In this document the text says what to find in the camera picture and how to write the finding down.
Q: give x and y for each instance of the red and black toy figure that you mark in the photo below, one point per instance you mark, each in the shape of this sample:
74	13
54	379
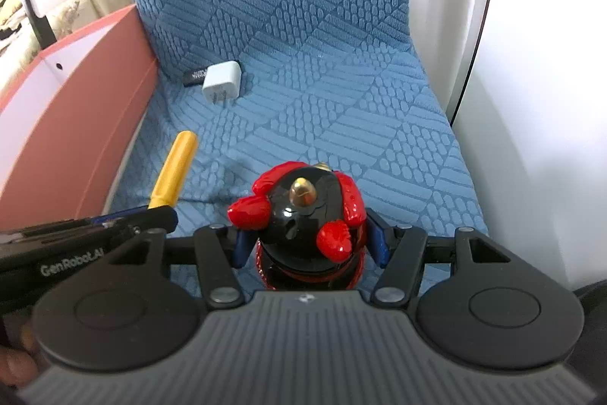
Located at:
303	220

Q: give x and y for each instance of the black fabric tag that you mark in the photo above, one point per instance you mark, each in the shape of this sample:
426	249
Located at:
194	76

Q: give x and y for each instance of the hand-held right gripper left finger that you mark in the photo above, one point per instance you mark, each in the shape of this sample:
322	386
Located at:
243	248

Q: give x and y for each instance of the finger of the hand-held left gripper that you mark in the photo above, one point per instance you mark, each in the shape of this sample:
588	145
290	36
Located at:
151	220

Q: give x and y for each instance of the blue textured chair cover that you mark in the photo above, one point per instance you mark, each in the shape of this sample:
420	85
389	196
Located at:
332	54

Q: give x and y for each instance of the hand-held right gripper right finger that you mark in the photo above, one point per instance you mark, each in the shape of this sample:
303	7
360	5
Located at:
379	239

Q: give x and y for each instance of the pink cardboard box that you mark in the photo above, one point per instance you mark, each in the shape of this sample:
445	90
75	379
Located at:
85	111

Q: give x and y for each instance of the person's left hand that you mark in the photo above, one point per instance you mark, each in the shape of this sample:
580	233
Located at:
16	367

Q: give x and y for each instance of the small white charger plug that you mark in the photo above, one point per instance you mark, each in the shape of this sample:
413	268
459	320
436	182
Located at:
223	80

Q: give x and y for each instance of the white wardrobe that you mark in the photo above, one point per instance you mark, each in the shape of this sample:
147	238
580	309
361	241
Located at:
545	54

